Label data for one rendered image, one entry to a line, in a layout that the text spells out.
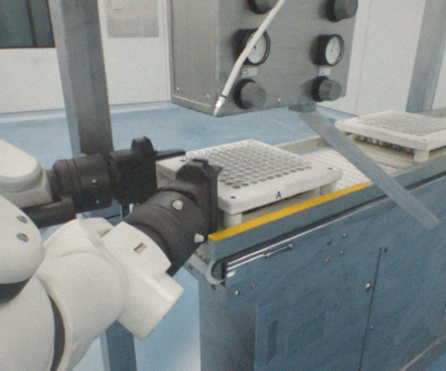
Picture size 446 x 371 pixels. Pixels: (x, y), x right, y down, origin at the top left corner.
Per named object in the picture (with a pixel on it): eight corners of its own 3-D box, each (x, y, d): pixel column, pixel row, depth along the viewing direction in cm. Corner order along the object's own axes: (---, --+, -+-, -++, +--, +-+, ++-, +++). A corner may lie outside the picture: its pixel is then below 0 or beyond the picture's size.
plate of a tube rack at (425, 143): (426, 152, 84) (427, 142, 83) (333, 128, 103) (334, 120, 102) (481, 134, 97) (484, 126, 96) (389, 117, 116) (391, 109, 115)
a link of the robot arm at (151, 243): (146, 188, 46) (79, 234, 36) (217, 249, 45) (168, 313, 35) (109, 246, 52) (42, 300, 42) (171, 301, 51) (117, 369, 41)
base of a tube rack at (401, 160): (420, 174, 86) (423, 164, 85) (331, 147, 105) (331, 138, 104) (476, 154, 99) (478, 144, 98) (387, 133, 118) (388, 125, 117)
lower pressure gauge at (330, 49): (322, 67, 48) (326, 34, 47) (314, 66, 49) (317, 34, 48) (342, 65, 50) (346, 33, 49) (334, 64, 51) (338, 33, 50)
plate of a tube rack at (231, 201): (251, 147, 88) (251, 137, 87) (342, 179, 69) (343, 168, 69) (151, 168, 75) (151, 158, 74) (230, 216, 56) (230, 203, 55)
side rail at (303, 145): (132, 196, 75) (131, 181, 73) (128, 193, 76) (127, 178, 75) (470, 110, 145) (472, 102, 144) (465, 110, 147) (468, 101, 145)
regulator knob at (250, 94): (246, 114, 42) (247, 70, 40) (233, 110, 44) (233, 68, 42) (270, 110, 44) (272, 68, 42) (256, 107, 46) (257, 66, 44)
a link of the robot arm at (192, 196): (170, 154, 57) (120, 184, 47) (233, 162, 53) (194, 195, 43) (175, 231, 62) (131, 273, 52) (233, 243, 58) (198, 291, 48)
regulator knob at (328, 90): (325, 107, 49) (329, 70, 47) (309, 103, 51) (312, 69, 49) (342, 103, 51) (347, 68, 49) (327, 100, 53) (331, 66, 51)
